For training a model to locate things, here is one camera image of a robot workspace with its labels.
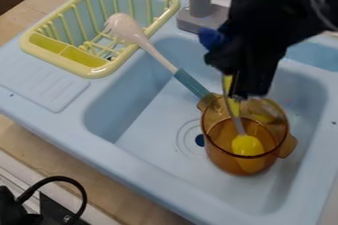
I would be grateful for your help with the light blue toy sink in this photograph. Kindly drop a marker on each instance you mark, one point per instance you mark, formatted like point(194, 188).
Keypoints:
point(154, 160)

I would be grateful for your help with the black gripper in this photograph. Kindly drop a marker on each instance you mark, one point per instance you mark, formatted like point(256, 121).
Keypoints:
point(253, 58)

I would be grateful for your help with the grey tap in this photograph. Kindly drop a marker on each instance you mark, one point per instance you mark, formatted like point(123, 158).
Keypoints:
point(200, 7)

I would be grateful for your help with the black device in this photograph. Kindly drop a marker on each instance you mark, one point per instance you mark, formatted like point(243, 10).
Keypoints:
point(53, 210)

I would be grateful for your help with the yellow dish rack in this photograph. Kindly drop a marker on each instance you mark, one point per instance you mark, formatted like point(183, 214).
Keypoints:
point(88, 70)

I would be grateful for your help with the orange clear pot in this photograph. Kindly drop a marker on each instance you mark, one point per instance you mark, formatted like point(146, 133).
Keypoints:
point(222, 161)

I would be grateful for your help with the yellow toy spoon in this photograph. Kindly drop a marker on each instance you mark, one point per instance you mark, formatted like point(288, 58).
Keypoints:
point(247, 145)

